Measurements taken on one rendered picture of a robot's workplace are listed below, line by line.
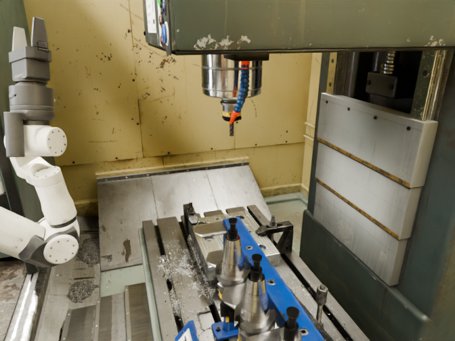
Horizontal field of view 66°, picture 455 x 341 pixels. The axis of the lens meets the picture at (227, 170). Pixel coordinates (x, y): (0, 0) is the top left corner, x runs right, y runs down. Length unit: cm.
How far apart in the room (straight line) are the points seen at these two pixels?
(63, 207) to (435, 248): 96
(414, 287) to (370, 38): 75
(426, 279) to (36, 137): 106
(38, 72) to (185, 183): 129
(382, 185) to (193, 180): 118
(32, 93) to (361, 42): 67
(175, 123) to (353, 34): 142
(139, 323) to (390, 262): 81
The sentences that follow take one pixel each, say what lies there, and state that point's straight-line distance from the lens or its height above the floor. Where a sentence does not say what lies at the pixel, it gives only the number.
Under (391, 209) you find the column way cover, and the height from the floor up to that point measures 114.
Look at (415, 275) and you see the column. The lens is 119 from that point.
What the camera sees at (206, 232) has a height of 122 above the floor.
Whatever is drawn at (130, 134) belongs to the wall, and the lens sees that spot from 198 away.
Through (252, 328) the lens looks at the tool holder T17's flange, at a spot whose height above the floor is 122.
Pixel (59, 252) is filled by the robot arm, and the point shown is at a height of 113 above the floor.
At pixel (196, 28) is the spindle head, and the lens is 59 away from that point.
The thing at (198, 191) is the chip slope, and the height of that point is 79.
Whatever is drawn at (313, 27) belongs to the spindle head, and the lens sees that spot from 67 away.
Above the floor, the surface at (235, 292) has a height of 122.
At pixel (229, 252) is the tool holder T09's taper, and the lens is 62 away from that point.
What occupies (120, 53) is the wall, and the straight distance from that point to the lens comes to 191.
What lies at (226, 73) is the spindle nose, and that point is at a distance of 87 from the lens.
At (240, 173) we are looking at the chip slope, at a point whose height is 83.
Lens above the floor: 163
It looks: 22 degrees down
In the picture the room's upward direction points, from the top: straight up
